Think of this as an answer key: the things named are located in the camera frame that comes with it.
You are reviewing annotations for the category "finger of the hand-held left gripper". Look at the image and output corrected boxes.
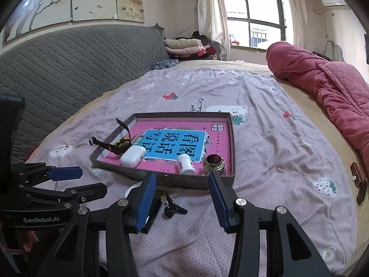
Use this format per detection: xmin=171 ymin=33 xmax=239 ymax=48
xmin=24 ymin=182 xmax=108 ymax=205
xmin=13 ymin=163 xmax=83 ymax=185

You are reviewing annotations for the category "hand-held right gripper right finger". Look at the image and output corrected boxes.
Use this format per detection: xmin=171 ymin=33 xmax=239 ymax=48
xmin=208 ymin=171 xmax=327 ymax=277

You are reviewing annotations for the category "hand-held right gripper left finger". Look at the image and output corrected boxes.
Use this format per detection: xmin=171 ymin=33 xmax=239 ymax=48
xmin=37 ymin=172 xmax=158 ymax=277

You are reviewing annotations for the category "black hair clip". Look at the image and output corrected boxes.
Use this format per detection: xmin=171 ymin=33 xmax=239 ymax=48
xmin=162 ymin=194 xmax=188 ymax=217

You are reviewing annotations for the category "grey cardboard tray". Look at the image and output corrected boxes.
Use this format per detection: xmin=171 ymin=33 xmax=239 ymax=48
xmin=89 ymin=111 xmax=237 ymax=190

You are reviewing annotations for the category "white earbuds case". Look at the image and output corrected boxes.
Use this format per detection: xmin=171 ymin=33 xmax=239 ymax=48
xmin=120 ymin=146 xmax=145 ymax=167

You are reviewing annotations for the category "small white bottle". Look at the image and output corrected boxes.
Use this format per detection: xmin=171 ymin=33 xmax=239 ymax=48
xmin=176 ymin=154 xmax=197 ymax=175

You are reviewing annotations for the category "yellow and black wristwatch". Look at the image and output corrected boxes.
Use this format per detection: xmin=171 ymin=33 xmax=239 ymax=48
xmin=89 ymin=118 xmax=133 ymax=155

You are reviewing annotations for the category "person's left hand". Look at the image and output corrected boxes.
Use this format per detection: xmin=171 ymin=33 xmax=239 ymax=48
xmin=20 ymin=229 xmax=39 ymax=247

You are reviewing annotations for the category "pink and blue book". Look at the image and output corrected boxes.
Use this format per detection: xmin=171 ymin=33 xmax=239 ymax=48
xmin=99 ymin=120 xmax=231 ymax=176

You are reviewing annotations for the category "pink printed bed sheet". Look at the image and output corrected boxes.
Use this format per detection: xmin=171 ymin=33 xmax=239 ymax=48
xmin=24 ymin=67 xmax=359 ymax=277

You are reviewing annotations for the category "grey quilted headboard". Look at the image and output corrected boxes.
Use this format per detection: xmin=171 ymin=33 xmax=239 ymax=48
xmin=0 ymin=24 xmax=170 ymax=162

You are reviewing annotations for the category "blue patterned cloth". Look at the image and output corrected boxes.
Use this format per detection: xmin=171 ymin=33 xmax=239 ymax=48
xmin=151 ymin=59 xmax=180 ymax=71

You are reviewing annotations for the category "beige bed sheet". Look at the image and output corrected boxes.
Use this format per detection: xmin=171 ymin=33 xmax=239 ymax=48
xmin=173 ymin=59 xmax=369 ymax=274

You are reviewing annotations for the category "dark brown stick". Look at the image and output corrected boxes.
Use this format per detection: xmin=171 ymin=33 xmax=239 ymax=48
xmin=356 ymin=180 xmax=369 ymax=205

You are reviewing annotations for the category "stack of folded clothes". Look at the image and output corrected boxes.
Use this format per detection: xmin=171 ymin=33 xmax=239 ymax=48
xmin=164 ymin=31 xmax=221 ymax=62

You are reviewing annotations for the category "red quilted blanket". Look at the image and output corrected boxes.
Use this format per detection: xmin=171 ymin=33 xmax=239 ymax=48
xmin=265 ymin=42 xmax=369 ymax=169

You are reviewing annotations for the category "white curtain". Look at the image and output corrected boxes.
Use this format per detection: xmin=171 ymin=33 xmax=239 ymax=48
xmin=278 ymin=0 xmax=306 ymax=48
xmin=197 ymin=0 xmax=231 ymax=61

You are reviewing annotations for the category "window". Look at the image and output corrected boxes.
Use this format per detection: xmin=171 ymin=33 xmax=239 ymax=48
xmin=220 ymin=0 xmax=287 ymax=48

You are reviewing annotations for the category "white air conditioner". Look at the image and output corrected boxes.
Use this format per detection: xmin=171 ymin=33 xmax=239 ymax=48
xmin=319 ymin=0 xmax=348 ymax=8

